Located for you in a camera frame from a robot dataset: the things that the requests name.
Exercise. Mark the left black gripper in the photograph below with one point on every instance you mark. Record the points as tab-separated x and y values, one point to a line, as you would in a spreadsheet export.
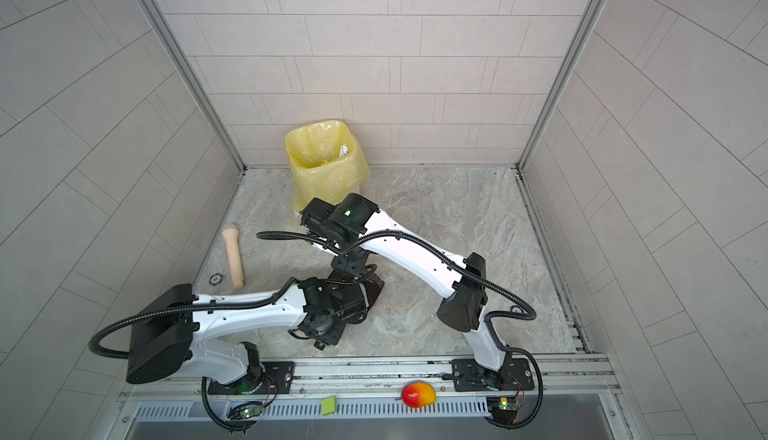
365	295

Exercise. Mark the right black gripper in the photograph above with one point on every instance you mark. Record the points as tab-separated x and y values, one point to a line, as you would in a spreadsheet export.
350	267

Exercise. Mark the dark brown dustpan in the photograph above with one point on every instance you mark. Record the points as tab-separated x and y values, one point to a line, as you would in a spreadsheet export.
372	287

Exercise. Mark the yellow bagged trash bin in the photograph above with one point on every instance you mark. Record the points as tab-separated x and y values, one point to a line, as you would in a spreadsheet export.
326	162

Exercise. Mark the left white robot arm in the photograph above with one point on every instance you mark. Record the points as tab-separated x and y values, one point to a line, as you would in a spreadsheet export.
183	333

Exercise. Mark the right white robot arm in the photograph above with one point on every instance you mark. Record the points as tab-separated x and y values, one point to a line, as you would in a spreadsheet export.
356	228

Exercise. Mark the green foam cube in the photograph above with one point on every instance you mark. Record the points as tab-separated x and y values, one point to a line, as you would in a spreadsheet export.
328	406

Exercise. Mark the beige wooden pestle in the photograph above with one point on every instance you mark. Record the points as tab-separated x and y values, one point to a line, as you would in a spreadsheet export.
230	235

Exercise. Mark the red yellow toy mango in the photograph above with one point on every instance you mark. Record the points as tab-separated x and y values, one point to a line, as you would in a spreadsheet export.
418	394

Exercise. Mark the left circuit board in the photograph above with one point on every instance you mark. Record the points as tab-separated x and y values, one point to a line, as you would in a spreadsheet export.
246	411

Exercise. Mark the circuit board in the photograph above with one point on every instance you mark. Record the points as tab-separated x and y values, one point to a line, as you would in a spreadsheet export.
246	411
503	411

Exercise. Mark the right circuit board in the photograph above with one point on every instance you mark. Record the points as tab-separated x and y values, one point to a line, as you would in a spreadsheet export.
503	411

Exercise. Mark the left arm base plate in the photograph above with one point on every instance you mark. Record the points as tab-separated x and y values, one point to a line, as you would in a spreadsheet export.
268	378

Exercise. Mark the aluminium rail frame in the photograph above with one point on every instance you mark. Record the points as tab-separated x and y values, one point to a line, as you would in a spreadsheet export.
370	387

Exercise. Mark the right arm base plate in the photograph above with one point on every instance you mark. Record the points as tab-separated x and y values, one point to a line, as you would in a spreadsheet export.
465	374

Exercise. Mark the vertical aluminium corner post left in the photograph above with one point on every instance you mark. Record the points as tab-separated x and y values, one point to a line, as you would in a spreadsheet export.
169	42

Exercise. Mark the vertical aluminium corner post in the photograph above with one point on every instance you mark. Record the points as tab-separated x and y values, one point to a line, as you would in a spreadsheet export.
169	42
578	42

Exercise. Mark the vertical aluminium corner post right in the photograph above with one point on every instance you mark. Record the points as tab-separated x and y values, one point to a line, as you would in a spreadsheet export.
578	42

